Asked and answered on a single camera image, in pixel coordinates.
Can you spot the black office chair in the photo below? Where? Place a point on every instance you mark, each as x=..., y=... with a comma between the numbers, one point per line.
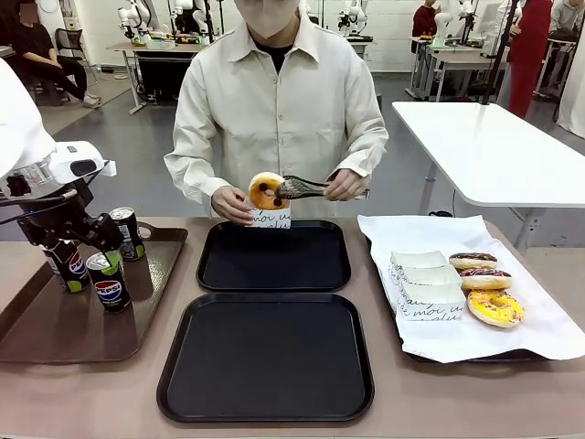
x=68, y=43

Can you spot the black Pepsi can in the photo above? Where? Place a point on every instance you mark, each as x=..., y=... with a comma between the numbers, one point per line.
x=130, y=238
x=112, y=292
x=73, y=274

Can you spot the person's left hand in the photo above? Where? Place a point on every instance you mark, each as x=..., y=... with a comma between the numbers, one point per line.
x=347, y=185

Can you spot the person's right forearm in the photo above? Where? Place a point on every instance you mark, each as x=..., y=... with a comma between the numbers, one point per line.
x=192, y=178

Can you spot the person's left forearm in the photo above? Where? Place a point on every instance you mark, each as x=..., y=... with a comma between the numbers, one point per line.
x=370, y=155

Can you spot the person's torso in cream shirt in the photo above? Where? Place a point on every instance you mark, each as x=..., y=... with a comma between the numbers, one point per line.
x=274, y=114

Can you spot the white table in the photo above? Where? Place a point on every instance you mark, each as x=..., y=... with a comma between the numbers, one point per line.
x=493, y=146

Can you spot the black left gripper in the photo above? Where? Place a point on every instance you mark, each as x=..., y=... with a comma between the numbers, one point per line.
x=64, y=219

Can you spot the black tray under paper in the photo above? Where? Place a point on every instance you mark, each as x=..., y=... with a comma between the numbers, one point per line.
x=503, y=360

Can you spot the brown plastic tray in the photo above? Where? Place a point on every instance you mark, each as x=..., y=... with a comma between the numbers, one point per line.
x=68, y=334

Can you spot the white paper sheet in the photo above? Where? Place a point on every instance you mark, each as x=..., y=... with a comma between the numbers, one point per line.
x=525, y=274

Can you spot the person in red dress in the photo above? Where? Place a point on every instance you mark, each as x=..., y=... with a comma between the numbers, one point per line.
x=530, y=55

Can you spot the grey background work table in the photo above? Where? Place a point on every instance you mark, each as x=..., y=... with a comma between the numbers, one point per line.
x=457, y=55
x=155, y=47

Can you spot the beige face mask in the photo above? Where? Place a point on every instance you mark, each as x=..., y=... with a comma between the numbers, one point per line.
x=269, y=18

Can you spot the person in red sweater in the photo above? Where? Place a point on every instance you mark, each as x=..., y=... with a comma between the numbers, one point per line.
x=422, y=20

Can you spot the orange-red glazed donut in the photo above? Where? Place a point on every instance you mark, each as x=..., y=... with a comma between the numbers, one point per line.
x=256, y=194

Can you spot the chocolate donut with sprinkles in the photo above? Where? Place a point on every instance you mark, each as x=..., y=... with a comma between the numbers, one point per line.
x=485, y=278

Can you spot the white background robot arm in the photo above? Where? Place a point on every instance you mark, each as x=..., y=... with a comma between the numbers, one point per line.
x=196, y=13
x=354, y=18
x=132, y=18
x=445, y=20

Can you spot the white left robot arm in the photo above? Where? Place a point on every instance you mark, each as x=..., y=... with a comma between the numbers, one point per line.
x=18, y=119

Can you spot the white table leg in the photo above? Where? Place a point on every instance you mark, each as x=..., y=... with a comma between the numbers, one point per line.
x=528, y=228
x=434, y=187

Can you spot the chocolate sprinkled donut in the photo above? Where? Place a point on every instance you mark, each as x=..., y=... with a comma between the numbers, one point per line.
x=473, y=260

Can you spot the black square tray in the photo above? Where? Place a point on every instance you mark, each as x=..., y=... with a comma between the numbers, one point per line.
x=265, y=356
x=274, y=260

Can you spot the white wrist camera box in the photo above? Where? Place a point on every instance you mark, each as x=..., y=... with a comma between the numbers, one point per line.
x=68, y=153

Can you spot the metal serving tongs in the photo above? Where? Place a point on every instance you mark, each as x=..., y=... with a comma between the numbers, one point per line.
x=297, y=186

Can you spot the black stand pole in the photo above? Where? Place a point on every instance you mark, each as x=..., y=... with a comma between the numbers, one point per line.
x=500, y=50

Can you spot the black cabinet under table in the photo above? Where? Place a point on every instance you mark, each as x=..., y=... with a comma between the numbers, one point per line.
x=164, y=71

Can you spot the person in grey top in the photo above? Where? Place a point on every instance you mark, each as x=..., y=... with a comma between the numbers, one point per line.
x=566, y=13

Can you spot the seated person in black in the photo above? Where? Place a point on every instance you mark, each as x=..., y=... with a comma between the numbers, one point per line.
x=36, y=50

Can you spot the yellow sprinkled donut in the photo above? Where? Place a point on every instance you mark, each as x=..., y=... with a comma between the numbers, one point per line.
x=503, y=316

